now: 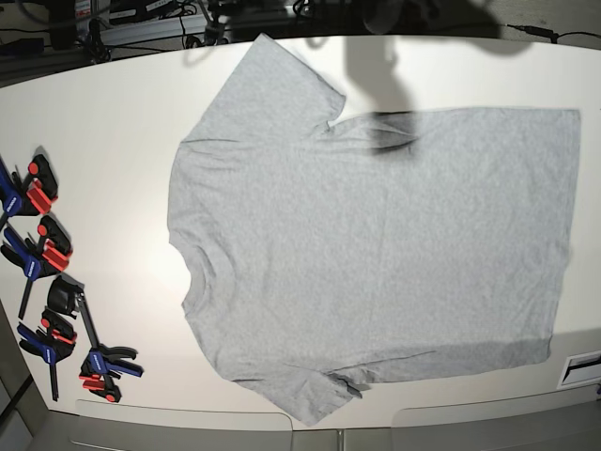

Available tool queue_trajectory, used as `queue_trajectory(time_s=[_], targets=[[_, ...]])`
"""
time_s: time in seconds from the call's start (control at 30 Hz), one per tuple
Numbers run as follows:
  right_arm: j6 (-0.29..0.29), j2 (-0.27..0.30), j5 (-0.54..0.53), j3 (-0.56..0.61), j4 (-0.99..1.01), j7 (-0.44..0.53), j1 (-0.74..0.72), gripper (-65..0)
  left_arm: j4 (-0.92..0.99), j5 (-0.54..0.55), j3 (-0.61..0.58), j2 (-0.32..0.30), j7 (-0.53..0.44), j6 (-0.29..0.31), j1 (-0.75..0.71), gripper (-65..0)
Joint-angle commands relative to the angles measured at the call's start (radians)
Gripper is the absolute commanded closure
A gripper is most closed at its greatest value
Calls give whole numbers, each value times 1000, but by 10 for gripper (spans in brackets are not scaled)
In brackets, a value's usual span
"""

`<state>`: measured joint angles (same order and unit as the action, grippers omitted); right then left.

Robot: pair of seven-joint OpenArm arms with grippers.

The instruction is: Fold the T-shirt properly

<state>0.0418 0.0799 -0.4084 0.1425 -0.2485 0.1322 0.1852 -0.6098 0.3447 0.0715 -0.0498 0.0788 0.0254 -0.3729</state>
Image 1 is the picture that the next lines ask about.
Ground long blue red bar clamp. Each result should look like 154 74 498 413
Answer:
47 276 144 403

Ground white label sticker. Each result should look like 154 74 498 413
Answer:
558 350 600 389

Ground top blue red bar clamp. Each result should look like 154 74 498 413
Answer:
1 154 58 227

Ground grey T-shirt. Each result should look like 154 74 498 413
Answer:
167 36 581 426

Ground aluminium rail with cables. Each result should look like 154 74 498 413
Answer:
96 3 209 47

